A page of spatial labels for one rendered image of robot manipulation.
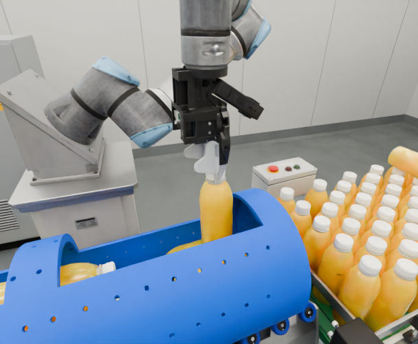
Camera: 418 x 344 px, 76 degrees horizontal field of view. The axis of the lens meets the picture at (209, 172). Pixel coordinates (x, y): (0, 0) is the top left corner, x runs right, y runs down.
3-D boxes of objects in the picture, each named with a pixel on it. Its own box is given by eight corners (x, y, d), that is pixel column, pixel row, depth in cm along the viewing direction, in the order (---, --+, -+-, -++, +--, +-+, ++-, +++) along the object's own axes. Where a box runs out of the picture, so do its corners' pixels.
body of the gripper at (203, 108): (172, 132, 50) (168, 63, 44) (214, 127, 53) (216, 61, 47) (185, 149, 44) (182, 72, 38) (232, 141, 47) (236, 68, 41)
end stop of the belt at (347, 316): (262, 226, 89) (263, 219, 88) (264, 225, 90) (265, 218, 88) (363, 342, 57) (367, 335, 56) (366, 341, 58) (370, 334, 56)
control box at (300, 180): (250, 190, 99) (253, 165, 94) (294, 179, 106) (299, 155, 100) (265, 205, 91) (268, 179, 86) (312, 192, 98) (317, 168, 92)
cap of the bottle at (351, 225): (359, 235, 67) (361, 229, 66) (342, 231, 68) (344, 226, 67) (357, 224, 70) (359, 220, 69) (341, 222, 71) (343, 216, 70)
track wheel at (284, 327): (266, 315, 60) (271, 319, 58) (283, 308, 62) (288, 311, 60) (271, 336, 60) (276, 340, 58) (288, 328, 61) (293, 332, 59)
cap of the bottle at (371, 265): (382, 269, 57) (385, 263, 57) (373, 278, 56) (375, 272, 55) (365, 258, 60) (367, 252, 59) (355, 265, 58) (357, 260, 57)
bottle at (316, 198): (306, 239, 91) (317, 194, 81) (294, 226, 96) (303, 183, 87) (323, 235, 93) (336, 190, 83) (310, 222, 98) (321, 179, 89)
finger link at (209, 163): (192, 188, 50) (188, 141, 47) (221, 182, 52) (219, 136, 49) (198, 195, 48) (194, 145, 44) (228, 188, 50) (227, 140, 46)
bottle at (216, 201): (203, 261, 58) (199, 185, 50) (200, 240, 64) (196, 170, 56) (235, 257, 59) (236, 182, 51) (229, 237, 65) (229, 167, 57)
